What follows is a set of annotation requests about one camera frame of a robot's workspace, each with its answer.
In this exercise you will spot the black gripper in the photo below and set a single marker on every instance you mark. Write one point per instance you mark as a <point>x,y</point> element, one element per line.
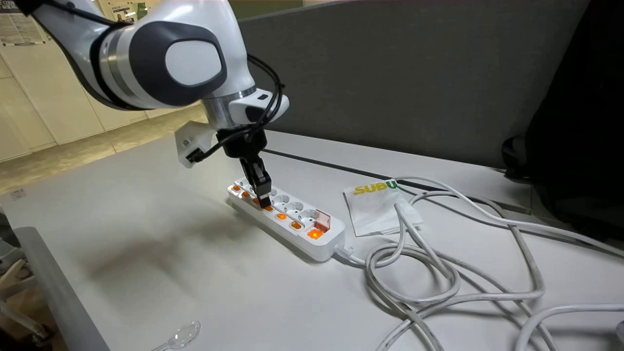
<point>242,147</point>

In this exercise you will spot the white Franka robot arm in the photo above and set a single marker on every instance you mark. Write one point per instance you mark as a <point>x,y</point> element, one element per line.
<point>162,65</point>

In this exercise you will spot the white power adapter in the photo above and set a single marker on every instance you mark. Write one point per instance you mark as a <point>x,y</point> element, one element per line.
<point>371,211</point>

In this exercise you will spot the gray partition panel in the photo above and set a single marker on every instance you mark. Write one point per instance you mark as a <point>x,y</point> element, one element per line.
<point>402,78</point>

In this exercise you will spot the small dark photo poster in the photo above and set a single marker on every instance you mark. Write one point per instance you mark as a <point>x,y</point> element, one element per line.
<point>121,10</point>

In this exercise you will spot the white multi-switch power strip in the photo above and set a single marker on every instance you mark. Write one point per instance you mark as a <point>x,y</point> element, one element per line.
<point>304,231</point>

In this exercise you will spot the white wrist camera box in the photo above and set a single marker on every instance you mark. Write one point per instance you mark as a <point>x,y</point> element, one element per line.
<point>195,139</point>

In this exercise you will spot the small green wall poster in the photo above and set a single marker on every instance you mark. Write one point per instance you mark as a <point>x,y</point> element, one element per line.
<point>141,10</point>

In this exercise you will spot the white text wall poster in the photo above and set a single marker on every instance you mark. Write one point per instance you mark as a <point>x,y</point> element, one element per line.
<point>16,32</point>

